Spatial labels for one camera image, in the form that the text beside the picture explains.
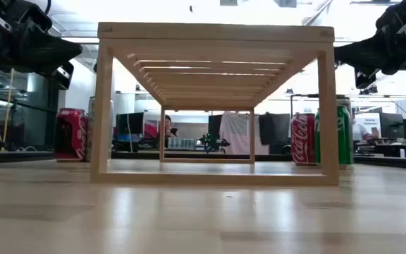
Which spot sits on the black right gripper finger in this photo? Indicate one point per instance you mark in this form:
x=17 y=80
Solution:
x=372 y=53
x=365 y=77

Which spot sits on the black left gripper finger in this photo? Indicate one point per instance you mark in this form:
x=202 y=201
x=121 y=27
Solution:
x=48 y=53
x=63 y=79

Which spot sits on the tall white Celsius can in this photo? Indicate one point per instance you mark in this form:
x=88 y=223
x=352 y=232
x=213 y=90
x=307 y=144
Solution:
x=344 y=101

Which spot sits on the Celsius Tropical Vibe can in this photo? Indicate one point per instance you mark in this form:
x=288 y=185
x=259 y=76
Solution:
x=91 y=103

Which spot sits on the red Coca-Cola can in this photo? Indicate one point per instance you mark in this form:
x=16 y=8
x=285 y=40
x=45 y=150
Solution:
x=70 y=134
x=302 y=141

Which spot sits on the wooden slatted shelf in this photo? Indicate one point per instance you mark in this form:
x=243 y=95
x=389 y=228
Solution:
x=210 y=31

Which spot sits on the black track spotlight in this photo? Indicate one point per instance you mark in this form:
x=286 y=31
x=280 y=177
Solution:
x=368 y=90

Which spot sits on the ceiling strip lamp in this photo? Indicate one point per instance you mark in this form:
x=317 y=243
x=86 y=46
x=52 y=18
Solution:
x=83 y=40

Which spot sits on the white sign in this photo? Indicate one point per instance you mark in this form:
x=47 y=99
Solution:
x=367 y=121

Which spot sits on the black framed glass partition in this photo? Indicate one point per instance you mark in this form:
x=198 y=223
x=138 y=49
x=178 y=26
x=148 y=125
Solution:
x=30 y=116

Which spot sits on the person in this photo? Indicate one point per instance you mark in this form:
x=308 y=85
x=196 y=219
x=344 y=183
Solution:
x=168 y=123
x=358 y=130

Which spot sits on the green Sprite can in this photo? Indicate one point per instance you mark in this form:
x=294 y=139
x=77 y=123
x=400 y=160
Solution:
x=345 y=141

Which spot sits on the black background desk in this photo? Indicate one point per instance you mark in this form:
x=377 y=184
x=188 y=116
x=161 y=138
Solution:
x=393 y=150

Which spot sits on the grey ceiling box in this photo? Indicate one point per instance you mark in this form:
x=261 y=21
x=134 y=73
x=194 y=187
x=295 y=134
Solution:
x=228 y=2
x=284 y=3

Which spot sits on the red panel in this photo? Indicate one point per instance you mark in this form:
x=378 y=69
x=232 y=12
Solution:
x=152 y=128

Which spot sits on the black cloth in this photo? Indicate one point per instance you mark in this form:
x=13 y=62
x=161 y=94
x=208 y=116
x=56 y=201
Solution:
x=275 y=128

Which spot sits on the row of pale cans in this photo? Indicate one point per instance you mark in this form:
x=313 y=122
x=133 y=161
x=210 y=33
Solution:
x=182 y=143

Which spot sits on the pale pink cloth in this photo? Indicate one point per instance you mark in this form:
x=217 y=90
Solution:
x=236 y=130

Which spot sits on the black device with green lights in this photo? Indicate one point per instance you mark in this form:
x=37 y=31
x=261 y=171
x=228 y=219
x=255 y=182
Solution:
x=211 y=142

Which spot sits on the black aluminium rig frame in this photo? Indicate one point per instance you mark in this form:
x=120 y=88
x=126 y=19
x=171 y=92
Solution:
x=30 y=156

